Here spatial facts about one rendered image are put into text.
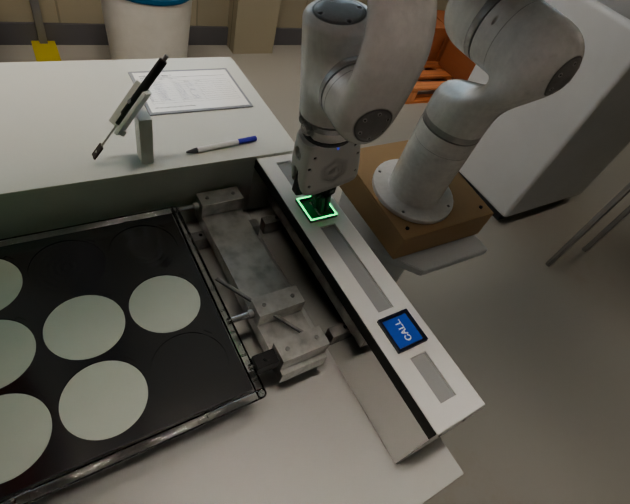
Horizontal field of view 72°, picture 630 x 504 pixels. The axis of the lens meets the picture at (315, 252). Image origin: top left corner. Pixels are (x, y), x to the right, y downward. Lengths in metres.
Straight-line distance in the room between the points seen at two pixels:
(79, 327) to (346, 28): 0.50
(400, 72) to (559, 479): 1.72
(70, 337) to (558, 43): 0.77
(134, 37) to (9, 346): 2.03
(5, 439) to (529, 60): 0.82
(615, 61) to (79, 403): 2.19
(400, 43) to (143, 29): 2.09
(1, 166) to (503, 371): 1.84
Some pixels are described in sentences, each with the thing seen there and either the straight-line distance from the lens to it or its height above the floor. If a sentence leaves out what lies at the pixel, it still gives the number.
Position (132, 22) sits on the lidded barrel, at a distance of 2.49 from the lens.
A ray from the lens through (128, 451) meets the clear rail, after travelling 0.59.
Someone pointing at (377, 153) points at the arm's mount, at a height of 0.90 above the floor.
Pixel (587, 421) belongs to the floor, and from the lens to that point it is 2.19.
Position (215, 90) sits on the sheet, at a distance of 0.98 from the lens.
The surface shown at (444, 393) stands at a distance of 0.64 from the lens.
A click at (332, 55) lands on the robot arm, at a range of 0.53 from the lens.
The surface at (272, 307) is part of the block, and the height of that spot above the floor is 0.91.
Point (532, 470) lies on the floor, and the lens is 1.93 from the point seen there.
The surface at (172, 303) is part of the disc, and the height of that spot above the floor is 0.90.
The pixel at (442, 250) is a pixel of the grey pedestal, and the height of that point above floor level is 0.82.
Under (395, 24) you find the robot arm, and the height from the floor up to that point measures 1.32.
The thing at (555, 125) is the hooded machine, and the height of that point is 0.62.
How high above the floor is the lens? 1.47
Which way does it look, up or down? 48 degrees down
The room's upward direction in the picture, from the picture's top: 21 degrees clockwise
